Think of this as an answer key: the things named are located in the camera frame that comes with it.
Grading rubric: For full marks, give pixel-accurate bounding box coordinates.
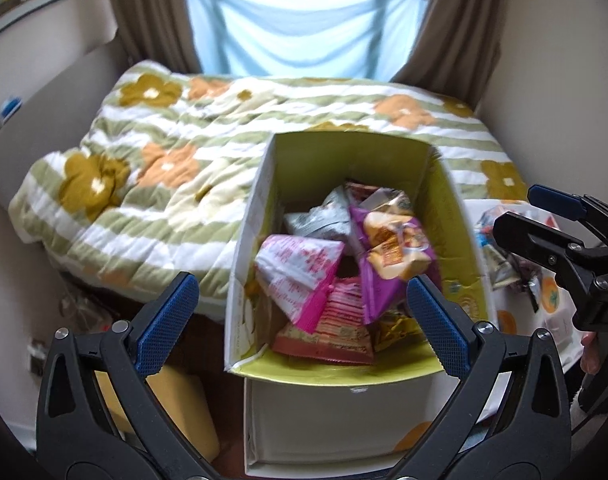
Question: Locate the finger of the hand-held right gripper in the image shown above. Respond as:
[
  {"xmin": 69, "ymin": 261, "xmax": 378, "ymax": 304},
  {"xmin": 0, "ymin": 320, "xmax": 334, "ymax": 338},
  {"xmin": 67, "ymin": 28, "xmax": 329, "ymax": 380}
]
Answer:
[
  {"xmin": 493, "ymin": 211, "xmax": 592, "ymax": 281},
  {"xmin": 528, "ymin": 185, "xmax": 608, "ymax": 246}
]

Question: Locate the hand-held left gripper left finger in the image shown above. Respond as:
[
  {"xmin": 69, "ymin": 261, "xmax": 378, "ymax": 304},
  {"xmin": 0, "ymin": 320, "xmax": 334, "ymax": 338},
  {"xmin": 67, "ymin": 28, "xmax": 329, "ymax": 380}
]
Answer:
[{"xmin": 36, "ymin": 272, "xmax": 205, "ymax": 480}]

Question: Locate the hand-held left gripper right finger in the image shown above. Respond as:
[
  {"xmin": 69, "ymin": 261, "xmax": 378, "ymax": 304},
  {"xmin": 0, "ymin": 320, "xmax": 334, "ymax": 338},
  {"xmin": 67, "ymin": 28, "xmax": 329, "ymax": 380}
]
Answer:
[{"xmin": 394, "ymin": 276, "xmax": 572, "ymax": 480}]

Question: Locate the pile of assorted snack packets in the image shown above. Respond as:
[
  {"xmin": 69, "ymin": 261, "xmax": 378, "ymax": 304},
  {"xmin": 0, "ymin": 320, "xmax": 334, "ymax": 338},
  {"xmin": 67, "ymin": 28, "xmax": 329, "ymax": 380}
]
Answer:
[{"xmin": 476, "ymin": 205, "xmax": 542, "ymax": 311}]

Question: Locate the yellow snack bag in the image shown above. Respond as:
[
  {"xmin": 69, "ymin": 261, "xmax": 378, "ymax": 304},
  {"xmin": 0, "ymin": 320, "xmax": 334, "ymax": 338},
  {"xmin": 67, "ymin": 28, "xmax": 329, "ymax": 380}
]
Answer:
[{"xmin": 371, "ymin": 310, "xmax": 427, "ymax": 353}]

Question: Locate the purple snack bag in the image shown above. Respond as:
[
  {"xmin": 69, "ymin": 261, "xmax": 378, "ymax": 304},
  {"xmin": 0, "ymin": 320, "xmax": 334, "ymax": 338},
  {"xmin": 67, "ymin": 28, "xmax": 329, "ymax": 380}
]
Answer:
[{"xmin": 349, "ymin": 205, "xmax": 442, "ymax": 326}]

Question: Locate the red pink striped snack bag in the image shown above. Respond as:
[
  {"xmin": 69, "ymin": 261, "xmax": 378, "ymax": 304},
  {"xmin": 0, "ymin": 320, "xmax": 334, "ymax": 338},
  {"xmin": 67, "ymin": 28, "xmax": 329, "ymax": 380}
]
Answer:
[{"xmin": 271, "ymin": 277, "xmax": 377, "ymax": 365}]

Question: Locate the pink white snack bag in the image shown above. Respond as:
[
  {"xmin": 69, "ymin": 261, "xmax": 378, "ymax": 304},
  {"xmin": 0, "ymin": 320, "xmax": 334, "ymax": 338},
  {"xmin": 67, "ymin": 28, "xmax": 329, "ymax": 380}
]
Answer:
[{"xmin": 254, "ymin": 234, "xmax": 345, "ymax": 335}]

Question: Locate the grey snack bag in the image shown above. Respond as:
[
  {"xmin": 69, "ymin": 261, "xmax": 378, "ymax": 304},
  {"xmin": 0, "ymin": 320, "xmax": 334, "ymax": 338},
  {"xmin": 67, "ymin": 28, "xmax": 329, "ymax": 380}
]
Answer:
[{"xmin": 284, "ymin": 185, "xmax": 357, "ymax": 243}]

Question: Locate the green printed cardboard box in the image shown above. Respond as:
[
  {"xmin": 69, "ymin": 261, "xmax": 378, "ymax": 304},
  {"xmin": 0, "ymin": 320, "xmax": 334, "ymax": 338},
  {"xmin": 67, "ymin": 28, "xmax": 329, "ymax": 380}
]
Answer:
[{"xmin": 224, "ymin": 130, "xmax": 500, "ymax": 386}]

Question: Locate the person's right hand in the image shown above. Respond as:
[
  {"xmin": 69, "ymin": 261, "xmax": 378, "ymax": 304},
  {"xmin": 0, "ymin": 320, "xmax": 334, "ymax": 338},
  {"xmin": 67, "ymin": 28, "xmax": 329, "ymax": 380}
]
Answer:
[{"xmin": 580, "ymin": 332, "xmax": 605, "ymax": 376}]

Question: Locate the yellow box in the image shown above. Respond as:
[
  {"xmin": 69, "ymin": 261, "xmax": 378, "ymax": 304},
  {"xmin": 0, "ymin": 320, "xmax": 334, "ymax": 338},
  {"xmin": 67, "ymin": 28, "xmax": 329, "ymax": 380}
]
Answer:
[{"xmin": 94, "ymin": 364, "xmax": 221, "ymax": 466}]

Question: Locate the floral striped quilt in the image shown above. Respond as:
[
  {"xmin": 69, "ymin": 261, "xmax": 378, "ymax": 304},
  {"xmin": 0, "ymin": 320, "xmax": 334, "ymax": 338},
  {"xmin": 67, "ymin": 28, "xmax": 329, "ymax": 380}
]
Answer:
[{"xmin": 8, "ymin": 60, "xmax": 530, "ymax": 321}]

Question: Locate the brown curtain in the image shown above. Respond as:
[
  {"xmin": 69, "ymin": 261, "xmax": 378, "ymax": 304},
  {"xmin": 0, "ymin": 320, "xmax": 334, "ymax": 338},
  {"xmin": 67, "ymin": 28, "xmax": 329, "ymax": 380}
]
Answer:
[
  {"xmin": 108, "ymin": 0, "xmax": 205, "ymax": 73},
  {"xmin": 391, "ymin": 0, "xmax": 505, "ymax": 103}
]

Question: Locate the grey headboard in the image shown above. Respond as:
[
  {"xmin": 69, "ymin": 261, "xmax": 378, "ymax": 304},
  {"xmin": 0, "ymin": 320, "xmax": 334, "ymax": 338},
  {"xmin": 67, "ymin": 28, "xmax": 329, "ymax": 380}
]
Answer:
[{"xmin": 0, "ymin": 37, "xmax": 134, "ymax": 211}]

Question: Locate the blue cloth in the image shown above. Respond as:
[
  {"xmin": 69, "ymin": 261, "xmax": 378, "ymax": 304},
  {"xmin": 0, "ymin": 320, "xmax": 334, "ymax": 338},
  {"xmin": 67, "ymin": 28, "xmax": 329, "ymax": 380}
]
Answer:
[{"xmin": 184, "ymin": 0, "xmax": 435, "ymax": 81}]

